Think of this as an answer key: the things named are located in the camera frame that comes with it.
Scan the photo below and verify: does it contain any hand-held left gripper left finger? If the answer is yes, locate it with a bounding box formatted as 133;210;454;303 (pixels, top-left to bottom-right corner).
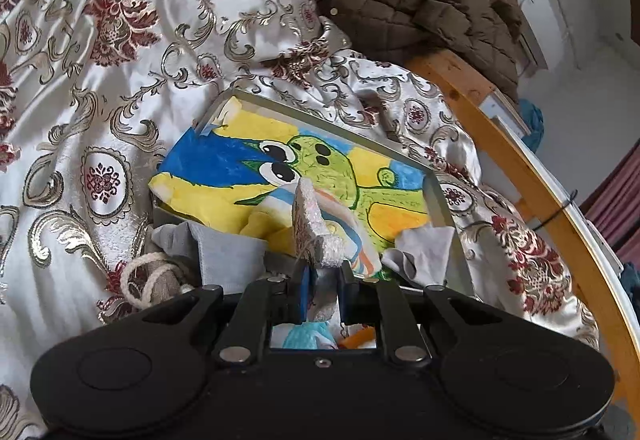
142;265;313;367

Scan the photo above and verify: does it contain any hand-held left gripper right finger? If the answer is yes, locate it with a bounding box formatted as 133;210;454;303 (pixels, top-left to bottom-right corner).
340;265;501;367

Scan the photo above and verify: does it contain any white fuzzy sock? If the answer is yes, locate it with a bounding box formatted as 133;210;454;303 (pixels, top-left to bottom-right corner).
291;179;346;271

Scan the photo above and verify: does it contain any grey metal tray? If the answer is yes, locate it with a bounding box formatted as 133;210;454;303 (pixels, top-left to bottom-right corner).
150;88;473;296

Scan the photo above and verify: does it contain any light blue cloth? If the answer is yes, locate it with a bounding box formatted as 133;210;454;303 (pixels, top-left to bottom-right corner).
282;320;342;350

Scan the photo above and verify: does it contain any pastel striped sock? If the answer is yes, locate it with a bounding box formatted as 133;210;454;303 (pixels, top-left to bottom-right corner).
260;184;383;282

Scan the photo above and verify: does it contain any grey cloth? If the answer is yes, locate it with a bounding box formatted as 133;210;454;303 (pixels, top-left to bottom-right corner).
151;220;269;295
381;226;457;289

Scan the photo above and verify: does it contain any cartoon printed cloth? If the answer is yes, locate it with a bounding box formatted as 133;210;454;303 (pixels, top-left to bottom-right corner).
150;98;432;281

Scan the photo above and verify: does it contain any pink curtain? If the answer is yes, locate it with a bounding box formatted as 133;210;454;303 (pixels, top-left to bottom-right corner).
584;153;640;267

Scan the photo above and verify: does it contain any dark blue cloth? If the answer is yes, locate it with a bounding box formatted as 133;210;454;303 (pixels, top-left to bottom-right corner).
619;264;640;317

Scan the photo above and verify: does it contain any floral satin blanket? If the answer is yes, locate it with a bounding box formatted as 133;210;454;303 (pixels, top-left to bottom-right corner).
0;0;601;440

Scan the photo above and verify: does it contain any white air conditioner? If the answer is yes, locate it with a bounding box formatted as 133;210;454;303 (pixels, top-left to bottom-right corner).
516;0;552;77

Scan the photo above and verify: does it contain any beige drawstring pouch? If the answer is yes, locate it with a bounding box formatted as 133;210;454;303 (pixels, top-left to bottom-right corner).
120;247;197;310

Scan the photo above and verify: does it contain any wooden bed frame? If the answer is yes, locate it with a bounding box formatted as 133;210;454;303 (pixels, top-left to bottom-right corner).
404;48;633;401

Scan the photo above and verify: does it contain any black cable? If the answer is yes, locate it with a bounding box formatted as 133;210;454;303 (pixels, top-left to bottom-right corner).
527;189;579;232

